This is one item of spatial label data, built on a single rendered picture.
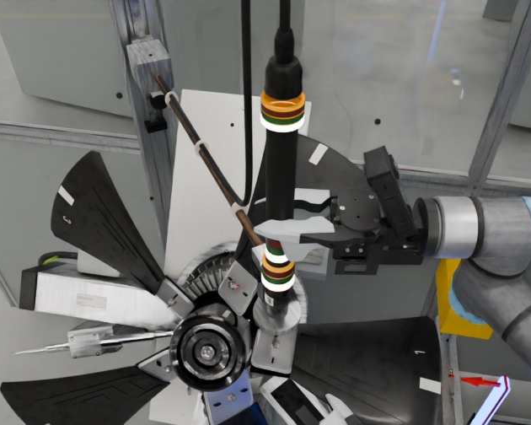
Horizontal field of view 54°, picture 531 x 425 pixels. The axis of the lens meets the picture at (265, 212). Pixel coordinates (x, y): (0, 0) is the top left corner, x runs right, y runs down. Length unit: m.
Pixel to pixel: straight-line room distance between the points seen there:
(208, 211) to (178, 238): 0.08
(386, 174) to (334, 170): 0.23
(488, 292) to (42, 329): 2.04
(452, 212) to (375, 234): 0.10
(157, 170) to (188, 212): 0.36
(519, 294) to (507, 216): 0.11
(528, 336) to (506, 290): 0.06
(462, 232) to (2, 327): 2.18
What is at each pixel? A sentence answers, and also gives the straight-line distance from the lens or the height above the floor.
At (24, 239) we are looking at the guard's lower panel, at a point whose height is 0.48.
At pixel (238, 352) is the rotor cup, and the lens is 0.79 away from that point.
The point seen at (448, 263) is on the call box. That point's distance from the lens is 1.16.
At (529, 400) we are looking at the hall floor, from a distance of 2.35.
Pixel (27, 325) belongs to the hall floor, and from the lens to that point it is 2.51.
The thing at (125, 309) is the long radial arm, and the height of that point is 1.11.
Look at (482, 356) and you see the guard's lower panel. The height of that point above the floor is 0.18.
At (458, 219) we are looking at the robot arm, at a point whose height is 1.49.
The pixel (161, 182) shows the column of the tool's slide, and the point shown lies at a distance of 1.43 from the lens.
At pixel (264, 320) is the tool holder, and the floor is 1.29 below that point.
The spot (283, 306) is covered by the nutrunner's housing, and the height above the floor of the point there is 1.32.
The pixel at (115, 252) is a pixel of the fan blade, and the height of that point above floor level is 1.27.
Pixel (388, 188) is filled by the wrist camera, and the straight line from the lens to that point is 0.57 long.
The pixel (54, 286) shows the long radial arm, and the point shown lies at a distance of 1.06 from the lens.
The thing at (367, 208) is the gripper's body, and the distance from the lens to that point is 0.62.
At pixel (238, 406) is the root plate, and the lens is 0.90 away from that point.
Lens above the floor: 1.91
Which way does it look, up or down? 44 degrees down
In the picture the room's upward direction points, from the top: straight up
